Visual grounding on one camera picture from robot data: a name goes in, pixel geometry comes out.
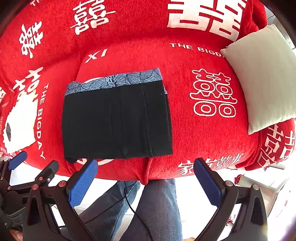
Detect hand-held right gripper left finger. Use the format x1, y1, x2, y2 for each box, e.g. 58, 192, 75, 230
23, 159, 99, 241

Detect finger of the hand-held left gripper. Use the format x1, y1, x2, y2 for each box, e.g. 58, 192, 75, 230
8, 160, 60, 194
0, 151, 28, 189

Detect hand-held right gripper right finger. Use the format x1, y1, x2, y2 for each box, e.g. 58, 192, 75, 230
193, 158, 268, 241

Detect black pants with blue waistband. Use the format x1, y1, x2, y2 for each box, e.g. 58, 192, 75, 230
62, 68, 174, 164

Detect small black object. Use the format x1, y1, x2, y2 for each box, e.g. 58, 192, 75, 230
5, 123, 13, 141

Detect person's left leg in jeans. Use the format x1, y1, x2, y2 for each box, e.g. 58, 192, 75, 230
75, 179, 141, 241

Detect person's leg in jeans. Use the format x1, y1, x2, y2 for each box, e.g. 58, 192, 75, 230
75, 179, 141, 241
120, 178, 184, 241

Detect red printed sofa cover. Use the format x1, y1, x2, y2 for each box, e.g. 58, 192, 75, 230
0, 0, 296, 186

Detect person's right leg in jeans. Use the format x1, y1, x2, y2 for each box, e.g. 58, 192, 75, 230
120, 178, 184, 241

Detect white cushion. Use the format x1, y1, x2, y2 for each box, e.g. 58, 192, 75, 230
220, 24, 296, 135

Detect thin black cable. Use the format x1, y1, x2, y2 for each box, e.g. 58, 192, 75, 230
124, 180, 153, 241

